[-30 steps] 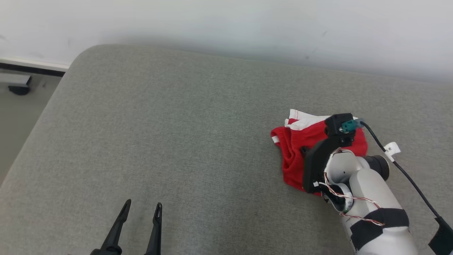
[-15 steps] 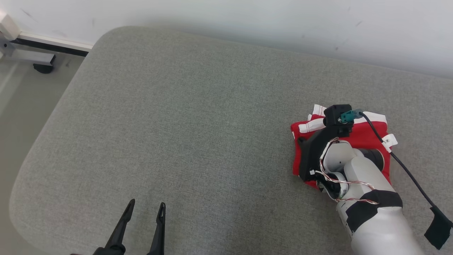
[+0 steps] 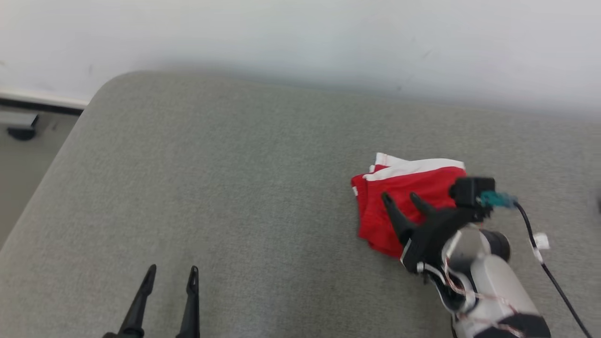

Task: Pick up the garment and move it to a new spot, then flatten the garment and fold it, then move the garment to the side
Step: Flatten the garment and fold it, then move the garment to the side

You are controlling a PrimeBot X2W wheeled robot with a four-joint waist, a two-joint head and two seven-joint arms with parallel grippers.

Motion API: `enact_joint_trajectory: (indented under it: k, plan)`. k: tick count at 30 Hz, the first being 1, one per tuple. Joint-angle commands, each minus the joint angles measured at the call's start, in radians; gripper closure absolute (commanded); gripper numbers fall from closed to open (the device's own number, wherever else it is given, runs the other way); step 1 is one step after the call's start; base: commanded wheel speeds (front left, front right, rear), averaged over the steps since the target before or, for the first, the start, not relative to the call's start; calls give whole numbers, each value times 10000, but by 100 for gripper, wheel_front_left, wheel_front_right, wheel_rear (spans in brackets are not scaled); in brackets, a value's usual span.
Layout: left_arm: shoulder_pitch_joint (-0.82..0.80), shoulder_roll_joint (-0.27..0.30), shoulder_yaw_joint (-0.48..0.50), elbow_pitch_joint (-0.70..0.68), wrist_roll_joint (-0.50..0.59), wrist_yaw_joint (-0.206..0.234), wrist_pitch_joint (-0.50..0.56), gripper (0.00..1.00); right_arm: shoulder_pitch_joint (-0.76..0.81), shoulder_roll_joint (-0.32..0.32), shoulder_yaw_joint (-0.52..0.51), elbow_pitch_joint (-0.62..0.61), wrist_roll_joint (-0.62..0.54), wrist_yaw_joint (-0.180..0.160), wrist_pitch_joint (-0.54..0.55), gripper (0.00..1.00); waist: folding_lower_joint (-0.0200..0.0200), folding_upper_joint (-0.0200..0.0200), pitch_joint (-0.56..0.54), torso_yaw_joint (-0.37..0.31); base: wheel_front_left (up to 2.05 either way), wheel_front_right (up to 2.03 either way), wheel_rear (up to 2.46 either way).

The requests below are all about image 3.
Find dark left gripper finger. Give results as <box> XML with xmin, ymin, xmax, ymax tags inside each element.
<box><xmin>176</xmin><ymin>265</ymin><xmax>200</xmax><ymax>338</ymax></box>
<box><xmin>103</xmin><ymin>264</ymin><xmax>157</xmax><ymax>338</ymax></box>

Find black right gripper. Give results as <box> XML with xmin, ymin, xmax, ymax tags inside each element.
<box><xmin>381</xmin><ymin>192</ymin><xmax>492</xmax><ymax>275</ymax></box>

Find red and white shorts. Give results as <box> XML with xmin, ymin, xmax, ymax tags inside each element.
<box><xmin>351</xmin><ymin>152</ymin><xmax>468</xmax><ymax>259</ymax></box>

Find grey fabric sofa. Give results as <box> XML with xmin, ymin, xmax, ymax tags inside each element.
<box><xmin>0</xmin><ymin>70</ymin><xmax>601</xmax><ymax>338</ymax></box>

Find black floor object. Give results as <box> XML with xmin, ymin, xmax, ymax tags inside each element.
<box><xmin>6</xmin><ymin>115</ymin><xmax>39</xmax><ymax>142</ymax></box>

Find white and black baseboard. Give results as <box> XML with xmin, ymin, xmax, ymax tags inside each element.
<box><xmin>0</xmin><ymin>86</ymin><xmax>91</xmax><ymax>116</ymax></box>

